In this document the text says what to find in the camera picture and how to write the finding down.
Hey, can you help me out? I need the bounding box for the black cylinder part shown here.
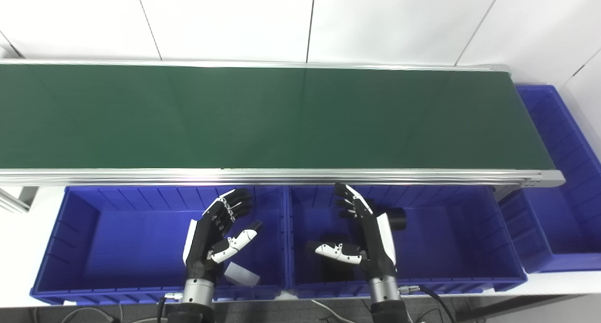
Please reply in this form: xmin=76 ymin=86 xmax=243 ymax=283
xmin=376 ymin=208 xmax=408 ymax=231

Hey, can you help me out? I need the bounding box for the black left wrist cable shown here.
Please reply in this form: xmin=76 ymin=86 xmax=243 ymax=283
xmin=157 ymin=292 xmax=185 ymax=323

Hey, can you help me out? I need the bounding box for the large blue plastic bin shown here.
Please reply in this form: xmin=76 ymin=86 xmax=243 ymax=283
xmin=285 ymin=185 xmax=528 ymax=299
xmin=498 ymin=84 xmax=601 ymax=274
xmin=30 ymin=185 xmax=288 ymax=306

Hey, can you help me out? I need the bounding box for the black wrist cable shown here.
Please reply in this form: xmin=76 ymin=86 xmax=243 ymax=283
xmin=399 ymin=285 xmax=456 ymax=323
xmin=157 ymin=292 xmax=185 ymax=323

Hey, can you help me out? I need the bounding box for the black block part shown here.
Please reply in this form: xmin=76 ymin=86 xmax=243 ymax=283
xmin=322 ymin=236 xmax=364 ymax=282

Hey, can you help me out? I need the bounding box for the white floor cable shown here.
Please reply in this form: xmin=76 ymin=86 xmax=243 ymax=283
xmin=310 ymin=300 xmax=348 ymax=323

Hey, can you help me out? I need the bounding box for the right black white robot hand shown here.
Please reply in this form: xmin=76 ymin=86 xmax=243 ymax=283
xmin=306 ymin=183 xmax=399 ymax=279

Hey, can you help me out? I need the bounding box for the grey floor cable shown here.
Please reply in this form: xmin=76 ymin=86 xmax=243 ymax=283
xmin=61 ymin=307 xmax=118 ymax=323

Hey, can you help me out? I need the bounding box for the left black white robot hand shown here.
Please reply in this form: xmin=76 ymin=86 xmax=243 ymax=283
xmin=182 ymin=188 xmax=263 ymax=282

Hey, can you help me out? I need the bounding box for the green conveyor belt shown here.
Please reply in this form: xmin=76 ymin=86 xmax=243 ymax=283
xmin=0 ymin=58 xmax=566 ymax=213
xmin=0 ymin=63 xmax=557 ymax=170

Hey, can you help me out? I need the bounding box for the white block part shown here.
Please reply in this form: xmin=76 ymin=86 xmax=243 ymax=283
xmin=224 ymin=262 xmax=261 ymax=287

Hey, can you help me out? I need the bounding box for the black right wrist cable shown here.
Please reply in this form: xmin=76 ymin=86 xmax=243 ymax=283
xmin=399 ymin=285 xmax=456 ymax=323

